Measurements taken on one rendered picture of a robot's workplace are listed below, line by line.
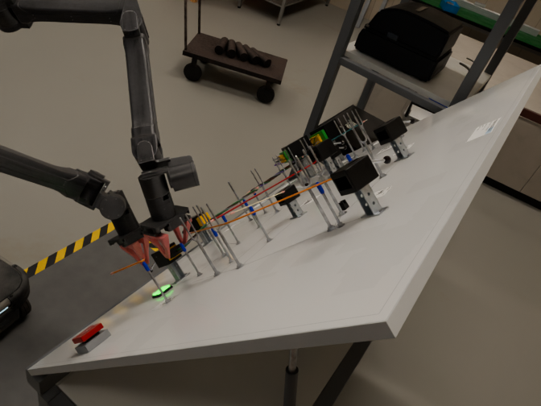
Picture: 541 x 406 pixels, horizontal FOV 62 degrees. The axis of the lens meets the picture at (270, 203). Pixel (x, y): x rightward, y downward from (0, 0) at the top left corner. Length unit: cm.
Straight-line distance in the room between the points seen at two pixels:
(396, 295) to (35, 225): 255
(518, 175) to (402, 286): 420
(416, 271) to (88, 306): 211
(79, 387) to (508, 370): 242
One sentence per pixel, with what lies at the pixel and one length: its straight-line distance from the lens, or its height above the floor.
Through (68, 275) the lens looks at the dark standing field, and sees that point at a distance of 258.
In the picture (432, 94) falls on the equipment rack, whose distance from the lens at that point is 166.
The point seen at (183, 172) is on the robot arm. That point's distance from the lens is 100.
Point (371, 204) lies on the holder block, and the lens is 73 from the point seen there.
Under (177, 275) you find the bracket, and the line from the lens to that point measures 113.
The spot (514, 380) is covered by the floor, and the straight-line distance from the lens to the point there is 308.
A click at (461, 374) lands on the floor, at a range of 287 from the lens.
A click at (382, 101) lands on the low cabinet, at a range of 452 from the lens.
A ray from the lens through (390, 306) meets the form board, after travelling 43.
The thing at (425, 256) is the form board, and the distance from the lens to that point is 50.
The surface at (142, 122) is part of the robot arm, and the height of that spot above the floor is 141.
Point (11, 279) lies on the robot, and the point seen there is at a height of 24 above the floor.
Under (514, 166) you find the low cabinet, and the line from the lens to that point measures 459.
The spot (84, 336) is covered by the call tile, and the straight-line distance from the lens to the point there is 101.
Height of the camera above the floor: 198
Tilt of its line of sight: 38 degrees down
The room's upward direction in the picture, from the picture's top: 19 degrees clockwise
